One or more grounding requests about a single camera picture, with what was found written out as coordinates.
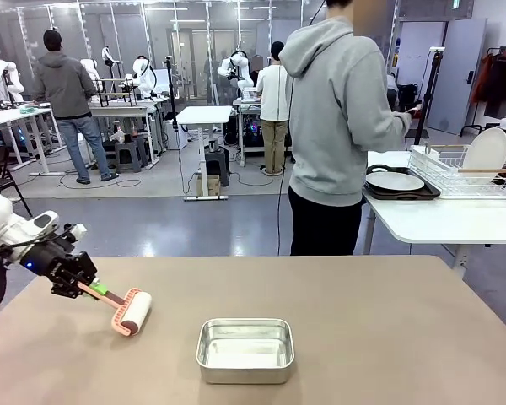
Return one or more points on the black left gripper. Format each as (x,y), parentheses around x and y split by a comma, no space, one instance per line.
(46,259)

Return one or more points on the pink lint roller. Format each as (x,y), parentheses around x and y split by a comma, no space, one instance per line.
(135,310)

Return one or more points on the person's right forearm grey sleeve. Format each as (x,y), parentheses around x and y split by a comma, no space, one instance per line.
(383,126)

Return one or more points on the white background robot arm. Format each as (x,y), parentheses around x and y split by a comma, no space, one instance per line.
(238,67)
(143,76)
(8,78)

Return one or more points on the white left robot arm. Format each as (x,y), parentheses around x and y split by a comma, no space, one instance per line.
(0,219)

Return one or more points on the person's right hand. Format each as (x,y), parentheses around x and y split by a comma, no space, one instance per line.
(413,114)

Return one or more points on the small grey step stool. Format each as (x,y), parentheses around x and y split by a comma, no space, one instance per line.
(128,156)

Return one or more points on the long white workbench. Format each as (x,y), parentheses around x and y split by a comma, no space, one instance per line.
(8,116)

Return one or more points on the man in hoodie and jeans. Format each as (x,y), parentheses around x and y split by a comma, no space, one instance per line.
(65,88)

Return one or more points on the rectangular metal container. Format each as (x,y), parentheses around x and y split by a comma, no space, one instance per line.
(244,373)

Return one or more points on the black tripod pole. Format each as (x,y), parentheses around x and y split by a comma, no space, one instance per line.
(173,105)

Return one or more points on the white standing desk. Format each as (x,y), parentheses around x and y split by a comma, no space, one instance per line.
(204,115)

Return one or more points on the person in white shirt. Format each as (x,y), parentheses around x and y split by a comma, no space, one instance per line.
(274,97)

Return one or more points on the person in grey hoodie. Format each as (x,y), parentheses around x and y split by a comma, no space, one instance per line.
(333,126)

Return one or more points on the clear plastic cutlery holder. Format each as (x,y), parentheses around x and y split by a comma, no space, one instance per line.
(421,164)

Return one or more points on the white side table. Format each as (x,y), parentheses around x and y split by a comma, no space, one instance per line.
(447,219)

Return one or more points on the black suitcase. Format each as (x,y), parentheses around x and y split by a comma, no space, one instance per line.
(407,95)

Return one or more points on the black light stand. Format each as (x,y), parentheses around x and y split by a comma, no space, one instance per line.
(431,84)

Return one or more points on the black clothes rack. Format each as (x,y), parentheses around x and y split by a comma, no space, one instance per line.
(502,84)

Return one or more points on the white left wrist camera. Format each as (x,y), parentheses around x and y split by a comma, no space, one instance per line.
(76,231)

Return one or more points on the black metal frame rack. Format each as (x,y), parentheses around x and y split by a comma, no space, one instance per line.
(118,97)

